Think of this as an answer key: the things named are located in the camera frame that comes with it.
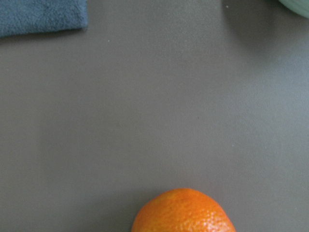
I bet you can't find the orange fruit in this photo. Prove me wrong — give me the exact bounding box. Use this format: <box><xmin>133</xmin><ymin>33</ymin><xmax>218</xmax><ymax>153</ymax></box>
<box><xmin>131</xmin><ymin>188</ymin><xmax>236</xmax><ymax>232</ymax></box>

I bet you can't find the grey folded cloth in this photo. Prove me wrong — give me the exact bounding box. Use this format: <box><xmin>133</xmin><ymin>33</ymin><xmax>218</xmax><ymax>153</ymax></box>
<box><xmin>0</xmin><ymin>0</ymin><xmax>88</xmax><ymax>38</ymax></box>

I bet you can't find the green bowl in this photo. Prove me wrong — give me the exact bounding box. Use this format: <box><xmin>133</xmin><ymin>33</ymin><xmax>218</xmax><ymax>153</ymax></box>
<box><xmin>279</xmin><ymin>0</ymin><xmax>309</xmax><ymax>19</ymax></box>

